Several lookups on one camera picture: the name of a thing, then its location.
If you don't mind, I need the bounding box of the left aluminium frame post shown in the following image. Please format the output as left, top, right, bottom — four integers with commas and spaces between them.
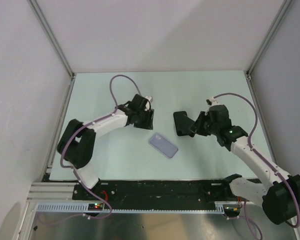
28, 0, 76, 78

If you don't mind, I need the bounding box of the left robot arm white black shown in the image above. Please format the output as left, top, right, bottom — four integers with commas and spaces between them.
57, 94, 154, 200

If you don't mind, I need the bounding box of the right aluminium frame post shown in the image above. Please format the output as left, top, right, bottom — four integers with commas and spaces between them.
246, 0, 295, 78

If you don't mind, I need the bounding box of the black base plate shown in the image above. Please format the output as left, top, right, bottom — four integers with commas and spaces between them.
72, 179, 238, 211

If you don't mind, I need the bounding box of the left controller board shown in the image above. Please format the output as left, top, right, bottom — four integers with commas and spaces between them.
88, 203, 104, 211

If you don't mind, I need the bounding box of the purple cable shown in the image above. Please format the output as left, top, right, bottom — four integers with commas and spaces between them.
36, 74, 142, 226
209, 92, 300, 238

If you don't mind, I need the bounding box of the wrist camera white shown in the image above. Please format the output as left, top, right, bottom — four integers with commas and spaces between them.
144, 95, 153, 111
206, 97, 221, 109

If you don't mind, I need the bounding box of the black phone case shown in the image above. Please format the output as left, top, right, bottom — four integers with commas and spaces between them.
173, 111, 195, 138

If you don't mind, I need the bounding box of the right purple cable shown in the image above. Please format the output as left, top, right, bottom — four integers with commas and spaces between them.
209, 92, 300, 238

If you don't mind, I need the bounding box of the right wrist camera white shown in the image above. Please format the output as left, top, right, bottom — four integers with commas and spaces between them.
206, 97, 221, 109

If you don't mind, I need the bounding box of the aluminium frame post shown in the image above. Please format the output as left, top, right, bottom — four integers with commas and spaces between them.
246, 0, 295, 78
28, 0, 76, 78

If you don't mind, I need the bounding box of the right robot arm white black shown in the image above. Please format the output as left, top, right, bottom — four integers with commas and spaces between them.
189, 104, 300, 225

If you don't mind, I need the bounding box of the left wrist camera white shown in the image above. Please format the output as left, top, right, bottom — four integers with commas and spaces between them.
144, 95, 153, 111

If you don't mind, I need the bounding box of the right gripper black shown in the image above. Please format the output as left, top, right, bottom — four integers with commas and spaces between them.
189, 111, 219, 137

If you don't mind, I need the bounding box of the right controller board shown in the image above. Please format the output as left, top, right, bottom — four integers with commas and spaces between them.
223, 206, 241, 218

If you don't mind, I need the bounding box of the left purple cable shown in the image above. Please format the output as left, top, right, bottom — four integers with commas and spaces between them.
36, 74, 142, 226

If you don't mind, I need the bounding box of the white slotted cable duct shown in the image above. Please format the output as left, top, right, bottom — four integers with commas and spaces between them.
36, 202, 225, 214

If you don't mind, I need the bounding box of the controller board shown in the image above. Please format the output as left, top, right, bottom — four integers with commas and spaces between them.
88, 203, 104, 211
223, 206, 241, 218

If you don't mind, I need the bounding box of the lilac phone case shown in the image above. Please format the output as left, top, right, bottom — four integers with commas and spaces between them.
148, 133, 179, 159

